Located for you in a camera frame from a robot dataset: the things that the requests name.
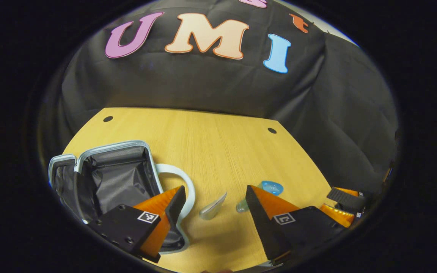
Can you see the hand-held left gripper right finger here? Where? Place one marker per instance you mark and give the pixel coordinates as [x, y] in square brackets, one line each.
[264, 223]

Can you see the clear blue-capped tube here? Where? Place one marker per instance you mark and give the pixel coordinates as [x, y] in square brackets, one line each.
[271, 187]

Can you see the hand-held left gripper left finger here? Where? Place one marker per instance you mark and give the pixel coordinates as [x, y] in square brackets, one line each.
[176, 206]

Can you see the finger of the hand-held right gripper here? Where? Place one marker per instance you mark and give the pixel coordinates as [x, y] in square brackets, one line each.
[338, 215]
[347, 198]

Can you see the light blue suitcase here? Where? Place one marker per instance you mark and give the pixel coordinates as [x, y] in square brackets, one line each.
[120, 178]

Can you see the black backdrop cloth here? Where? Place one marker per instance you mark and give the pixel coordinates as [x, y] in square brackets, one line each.
[203, 87]

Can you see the silver squeeze tube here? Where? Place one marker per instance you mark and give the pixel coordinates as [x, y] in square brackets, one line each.
[212, 207]

